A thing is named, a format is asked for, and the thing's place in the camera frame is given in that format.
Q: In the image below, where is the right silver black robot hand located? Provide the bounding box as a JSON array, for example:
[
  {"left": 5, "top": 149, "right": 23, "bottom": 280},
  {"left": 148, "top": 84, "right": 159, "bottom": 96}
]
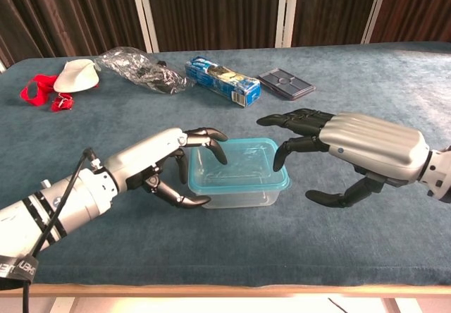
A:
[{"left": 256, "top": 107, "right": 433, "bottom": 209}]

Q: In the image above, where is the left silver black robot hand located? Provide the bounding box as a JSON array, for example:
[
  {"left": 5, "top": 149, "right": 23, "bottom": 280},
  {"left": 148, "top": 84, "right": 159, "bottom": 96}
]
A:
[{"left": 104, "top": 126, "right": 229, "bottom": 209}]

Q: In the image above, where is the blue snack package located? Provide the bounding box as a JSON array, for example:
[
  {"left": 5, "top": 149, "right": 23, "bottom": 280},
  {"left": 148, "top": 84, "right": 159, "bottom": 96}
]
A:
[{"left": 184, "top": 56, "right": 262, "bottom": 109}]

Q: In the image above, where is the crumpled clear plastic bag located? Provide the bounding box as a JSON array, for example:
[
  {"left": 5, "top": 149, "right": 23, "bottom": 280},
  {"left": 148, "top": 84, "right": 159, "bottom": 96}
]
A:
[{"left": 94, "top": 46, "right": 194, "bottom": 96}]

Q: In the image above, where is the white slipper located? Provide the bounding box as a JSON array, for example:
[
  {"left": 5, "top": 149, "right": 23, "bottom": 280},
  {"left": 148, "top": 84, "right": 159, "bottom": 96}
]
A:
[{"left": 53, "top": 59, "right": 101, "bottom": 94}]

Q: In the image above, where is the blue carpet table cloth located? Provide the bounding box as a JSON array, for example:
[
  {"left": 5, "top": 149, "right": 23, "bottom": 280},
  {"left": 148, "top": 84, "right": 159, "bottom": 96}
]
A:
[{"left": 0, "top": 41, "right": 451, "bottom": 288}]

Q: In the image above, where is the dark brown curtain panel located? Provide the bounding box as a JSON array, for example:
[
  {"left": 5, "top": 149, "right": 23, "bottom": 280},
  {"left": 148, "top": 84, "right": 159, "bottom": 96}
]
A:
[
  {"left": 290, "top": 0, "right": 384, "bottom": 49},
  {"left": 369, "top": 0, "right": 451, "bottom": 45},
  {"left": 0, "top": 0, "right": 148, "bottom": 69},
  {"left": 143, "top": 0, "right": 283, "bottom": 54}
]

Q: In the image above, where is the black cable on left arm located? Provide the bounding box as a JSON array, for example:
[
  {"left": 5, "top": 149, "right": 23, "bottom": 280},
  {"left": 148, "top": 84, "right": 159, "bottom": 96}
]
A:
[{"left": 22, "top": 147, "right": 99, "bottom": 313}]

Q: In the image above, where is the red ribbon strap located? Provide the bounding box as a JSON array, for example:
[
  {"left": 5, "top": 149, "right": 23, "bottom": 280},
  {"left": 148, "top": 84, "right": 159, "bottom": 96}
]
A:
[{"left": 19, "top": 73, "right": 76, "bottom": 113}]

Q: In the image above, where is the black printed arm strap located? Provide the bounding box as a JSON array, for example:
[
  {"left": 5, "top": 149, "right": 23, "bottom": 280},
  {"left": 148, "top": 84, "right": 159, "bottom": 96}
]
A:
[{"left": 0, "top": 254, "right": 40, "bottom": 291}]

